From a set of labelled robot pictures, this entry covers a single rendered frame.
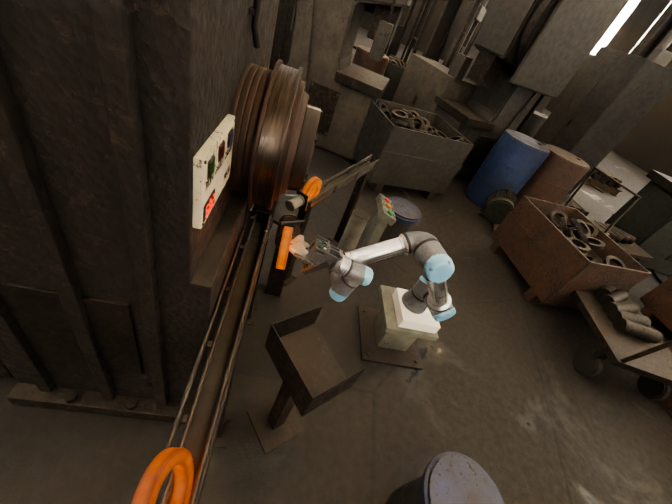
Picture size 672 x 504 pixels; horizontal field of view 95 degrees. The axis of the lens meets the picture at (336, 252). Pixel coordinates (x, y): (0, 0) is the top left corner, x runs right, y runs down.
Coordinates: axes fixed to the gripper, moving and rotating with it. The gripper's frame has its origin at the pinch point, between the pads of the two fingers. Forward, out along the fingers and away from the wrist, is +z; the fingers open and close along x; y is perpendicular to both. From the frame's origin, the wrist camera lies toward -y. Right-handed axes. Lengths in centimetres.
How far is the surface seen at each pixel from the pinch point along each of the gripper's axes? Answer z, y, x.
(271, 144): 19.7, 30.9, 0.4
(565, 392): -227, -26, -11
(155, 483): 13, -11, 69
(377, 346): -91, -61, -19
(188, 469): 6, -21, 64
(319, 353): -25.9, -17.9, 26.0
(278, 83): 25, 42, -11
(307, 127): 12.2, 35.8, -11.9
